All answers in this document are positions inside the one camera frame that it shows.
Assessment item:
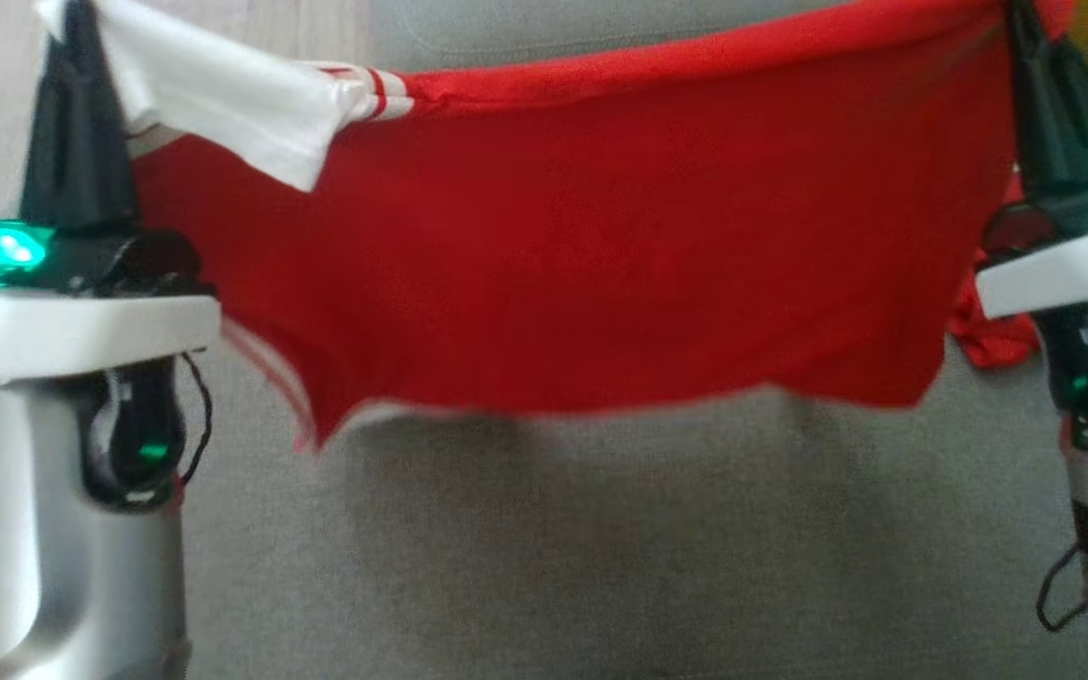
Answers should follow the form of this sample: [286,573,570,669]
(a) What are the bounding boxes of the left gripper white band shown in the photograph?
[0,0,223,384]

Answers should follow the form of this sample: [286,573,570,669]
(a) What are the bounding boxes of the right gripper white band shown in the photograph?
[975,0,1088,321]

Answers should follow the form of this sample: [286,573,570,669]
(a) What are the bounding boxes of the red jersey white sleeves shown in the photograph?
[34,0,1076,455]

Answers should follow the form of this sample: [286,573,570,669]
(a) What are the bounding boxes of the grey fabric sofa seat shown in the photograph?
[0,312,1088,680]

